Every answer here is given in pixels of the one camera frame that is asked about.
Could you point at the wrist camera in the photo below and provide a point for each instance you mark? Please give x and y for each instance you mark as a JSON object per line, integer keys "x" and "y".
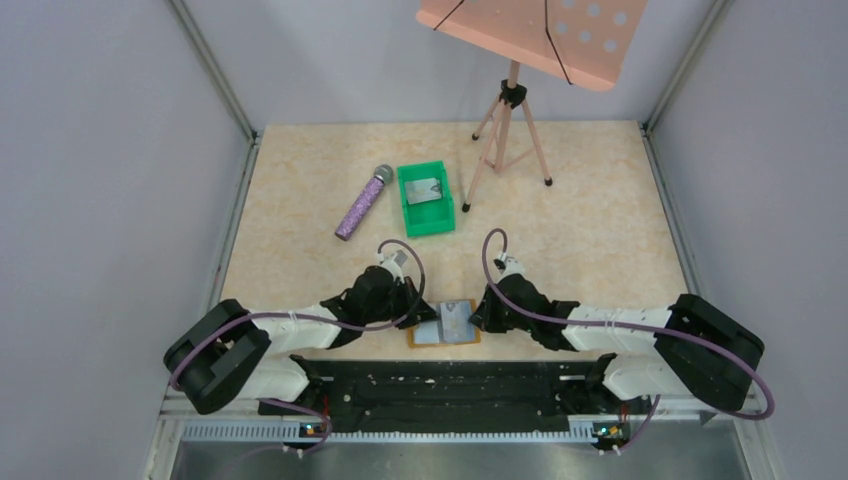
{"x": 508, "y": 265}
{"x": 394, "y": 262}

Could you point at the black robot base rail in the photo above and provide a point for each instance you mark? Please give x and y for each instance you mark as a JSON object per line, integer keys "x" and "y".
{"x": 454, "y": 402}

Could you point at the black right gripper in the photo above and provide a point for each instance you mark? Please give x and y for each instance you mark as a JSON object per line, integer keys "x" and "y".
{"x": 493, "y": 309}

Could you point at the yellow leather card holder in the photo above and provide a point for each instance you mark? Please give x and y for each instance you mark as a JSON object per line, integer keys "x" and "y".
{"x": 427, "y": 333}

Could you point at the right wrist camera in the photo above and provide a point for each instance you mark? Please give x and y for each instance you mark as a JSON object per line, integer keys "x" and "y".
{"x": 508, "y": 265}

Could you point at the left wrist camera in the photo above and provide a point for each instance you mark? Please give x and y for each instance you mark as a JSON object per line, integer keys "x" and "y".
{"x": 394, "y": 262}

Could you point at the purple glitter microphone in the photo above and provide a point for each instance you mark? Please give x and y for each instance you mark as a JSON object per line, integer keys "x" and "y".
{"x": 382, "y": 176}

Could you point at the green plastic bin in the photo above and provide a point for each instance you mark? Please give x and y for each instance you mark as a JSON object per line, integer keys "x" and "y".
{"x": 432, "y": 218}

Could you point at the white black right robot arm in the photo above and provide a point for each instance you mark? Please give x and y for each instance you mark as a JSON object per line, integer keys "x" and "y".
{"x": 688, "y": 348}

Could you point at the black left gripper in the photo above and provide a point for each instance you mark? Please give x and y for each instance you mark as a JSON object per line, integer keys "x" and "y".
{"x": 410, "y": 302}

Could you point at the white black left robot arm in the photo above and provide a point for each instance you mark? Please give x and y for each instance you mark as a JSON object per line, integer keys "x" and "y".
{"x": 232, "y": 353}

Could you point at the pink music stand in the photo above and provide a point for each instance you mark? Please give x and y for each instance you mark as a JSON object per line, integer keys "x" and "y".
{"x": 582, "y": 42}

